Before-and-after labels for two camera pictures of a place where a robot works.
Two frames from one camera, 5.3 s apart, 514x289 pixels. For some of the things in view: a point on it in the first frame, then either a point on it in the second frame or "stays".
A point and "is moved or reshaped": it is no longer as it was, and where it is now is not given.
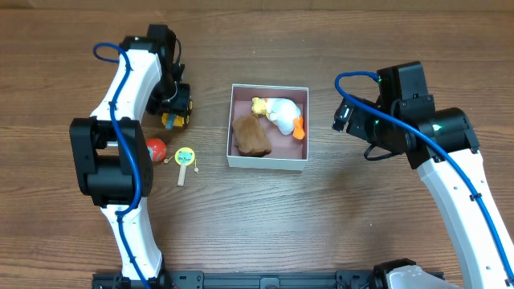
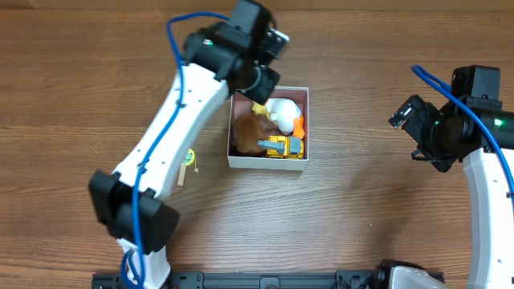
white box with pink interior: [287, 152] stays
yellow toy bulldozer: [178, 116] is moved or reshaped
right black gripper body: [357, 121] → [420, 125]
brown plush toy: [249, 137] stays
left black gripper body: [177, 106] → [262, 86]
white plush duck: [283, 112] stays
